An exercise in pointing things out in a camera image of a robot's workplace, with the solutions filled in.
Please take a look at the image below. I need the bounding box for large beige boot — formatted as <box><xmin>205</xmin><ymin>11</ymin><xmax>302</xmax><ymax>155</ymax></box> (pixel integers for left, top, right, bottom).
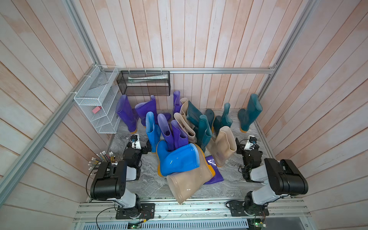
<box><xmin>166</xmin><ymin>145</ymin><xmax>215</xmax><ymax>204</ymax></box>

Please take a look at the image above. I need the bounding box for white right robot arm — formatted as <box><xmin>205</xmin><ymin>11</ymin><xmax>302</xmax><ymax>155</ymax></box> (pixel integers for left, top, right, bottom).
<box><xmin>235</xmin><ymin>136</ymin><xmax>309</xmax><ymax>215</ymax></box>

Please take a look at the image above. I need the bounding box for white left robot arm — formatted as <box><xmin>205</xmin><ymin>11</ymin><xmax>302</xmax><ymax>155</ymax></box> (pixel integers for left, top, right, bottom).
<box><xmin>90</xmin><ymin>143</ymin><xmax>151</xmax><ymax>213</ymax></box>

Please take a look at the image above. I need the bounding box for pencil bundle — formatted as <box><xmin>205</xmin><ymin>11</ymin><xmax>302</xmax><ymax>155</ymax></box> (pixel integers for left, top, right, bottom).
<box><xmin>88</xmin><ymin>151</ymin><xmax>117</xmax><ymax>171</ymax></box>

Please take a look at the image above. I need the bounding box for small blue boot standing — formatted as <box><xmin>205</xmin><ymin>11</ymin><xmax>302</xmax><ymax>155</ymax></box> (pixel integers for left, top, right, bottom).
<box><xmin>146</xmin><ymin>111</ymin><xmax>161</xmax><ymax>153</ymax></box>

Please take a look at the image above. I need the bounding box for large purple boot lying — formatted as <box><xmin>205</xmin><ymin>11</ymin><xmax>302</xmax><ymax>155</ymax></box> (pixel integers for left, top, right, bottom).
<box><xmin>205</xmin><ymin>155</ymin><xmax>224</xmax><ymax>185</ymax></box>

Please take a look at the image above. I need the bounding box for lilac purple boot left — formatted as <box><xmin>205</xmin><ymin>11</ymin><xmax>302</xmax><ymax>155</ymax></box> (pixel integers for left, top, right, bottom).
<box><xmin>158</xmin><ymin>114</ymin><xmax>175</xmax><ymax>151</ymax></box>

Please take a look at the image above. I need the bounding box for lilac purple boot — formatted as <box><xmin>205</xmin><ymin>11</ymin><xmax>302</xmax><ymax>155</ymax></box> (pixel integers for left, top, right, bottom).
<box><xmin>171</xmin><ymin>120</ymin><xmax>189</xmax><ymax>149</ymax></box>
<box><xmin>158</xmin><ymin>114</ymin><xmax>175</xmax><ymax>151</ymax></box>

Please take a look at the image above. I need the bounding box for lilac purple boot right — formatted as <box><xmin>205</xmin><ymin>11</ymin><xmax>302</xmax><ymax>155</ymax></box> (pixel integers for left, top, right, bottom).
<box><xmin>171</xmin><ymin>120</ymin><xmax>189</xmax><ymax>149</ymax></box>

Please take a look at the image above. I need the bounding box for large blue boot lying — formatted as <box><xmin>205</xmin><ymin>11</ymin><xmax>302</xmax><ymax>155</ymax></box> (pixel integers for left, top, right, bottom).
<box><xmin>156</xmin><ymin>140</ymin><xmax>200</xmax><ymax>177</ymax></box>

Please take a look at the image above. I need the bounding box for pink eraser block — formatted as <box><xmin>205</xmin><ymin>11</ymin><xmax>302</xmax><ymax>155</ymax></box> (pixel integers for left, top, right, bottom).
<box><xmin>92</xmin><ymin>106</ymin><xmax>102</xmax><ymax>114</ymax></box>

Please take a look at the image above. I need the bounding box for vented grille strip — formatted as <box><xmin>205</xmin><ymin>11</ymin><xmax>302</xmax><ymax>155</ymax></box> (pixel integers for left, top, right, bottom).
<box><xmin>75</xmin><ymin>219</ymin><xmax>249</xmax><ymax>230</ymax></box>

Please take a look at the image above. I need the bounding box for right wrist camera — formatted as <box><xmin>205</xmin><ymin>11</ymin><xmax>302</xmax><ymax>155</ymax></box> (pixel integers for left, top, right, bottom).
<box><xmin>244</xmin><ymin>135</ymin><xmax>259</xmax><ymax>150</ymax></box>

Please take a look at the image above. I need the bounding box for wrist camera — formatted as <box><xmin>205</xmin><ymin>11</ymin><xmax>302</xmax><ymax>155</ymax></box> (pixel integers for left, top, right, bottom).
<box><xmin>130</xmin><ymin>134</ymin><xmax>141</xmax><ymax>150</ymax></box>
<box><xmin>244</xmin><ymin>135</ymin><xmax>259</xmax><ymax>150</ymax></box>

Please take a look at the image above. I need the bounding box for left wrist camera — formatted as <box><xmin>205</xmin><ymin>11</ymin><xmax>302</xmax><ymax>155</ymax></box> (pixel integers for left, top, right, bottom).
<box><xmin>130</xmin><ymin>134</ymin><xmax>141</xmax><ymax>150</ymax></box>

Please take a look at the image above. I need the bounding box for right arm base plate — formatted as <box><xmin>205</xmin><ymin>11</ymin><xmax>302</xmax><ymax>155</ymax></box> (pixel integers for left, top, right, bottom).
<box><xmin>225</xmin><ymin>200</ymin><xmax>269</xmax><ymax>217</ymax></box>

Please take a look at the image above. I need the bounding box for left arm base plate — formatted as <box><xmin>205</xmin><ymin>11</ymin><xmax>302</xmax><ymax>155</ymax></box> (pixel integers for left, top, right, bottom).
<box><xmin>116</xmin><ymin>203</ymin><xmax>155</xmax><ymax>220</ymax></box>

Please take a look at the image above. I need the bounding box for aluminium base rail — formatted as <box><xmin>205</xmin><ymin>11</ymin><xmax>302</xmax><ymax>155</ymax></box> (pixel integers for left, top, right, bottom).
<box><xmin>73</xmin><ymin>197</ymin><xmax>311</xmax><ymax>223</ymax></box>

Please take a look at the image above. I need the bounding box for white wire wall shelf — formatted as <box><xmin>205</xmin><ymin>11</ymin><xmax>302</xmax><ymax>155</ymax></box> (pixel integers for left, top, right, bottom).
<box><xmin>74</xmin><ymin>65</ymin><xmax>121</xmax><ymax>134</ymax></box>

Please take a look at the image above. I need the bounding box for black mesh wall basket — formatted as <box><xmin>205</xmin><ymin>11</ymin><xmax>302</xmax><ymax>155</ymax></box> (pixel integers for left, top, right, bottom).
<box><xmin>117</xmin><ymin>70</ymin><xmax>171</xmax><ymax>96</ymax></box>

